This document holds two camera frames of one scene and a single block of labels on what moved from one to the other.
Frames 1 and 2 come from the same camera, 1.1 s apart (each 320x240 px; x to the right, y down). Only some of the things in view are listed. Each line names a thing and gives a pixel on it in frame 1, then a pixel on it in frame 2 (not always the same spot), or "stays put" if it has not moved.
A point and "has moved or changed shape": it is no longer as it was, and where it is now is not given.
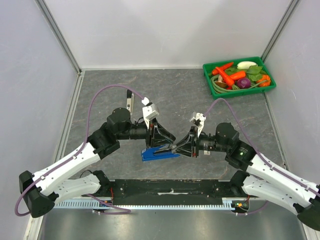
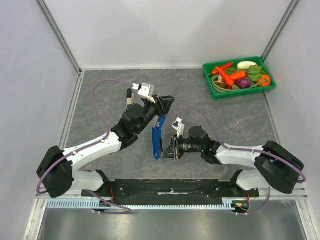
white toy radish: x=245 y=65 stays put
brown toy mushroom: x=220 y=83 stays put
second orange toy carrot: x=238 y=75 stays put
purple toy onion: x=243 y=83 stays put
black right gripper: x=190 y=145 to x=173 y=151
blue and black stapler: x=157 y=152 has moved or changed shape
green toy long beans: x=215 y=90 stays put
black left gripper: x=157 y=135 to x=163 y=104
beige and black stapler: x=130 y=100 stays put
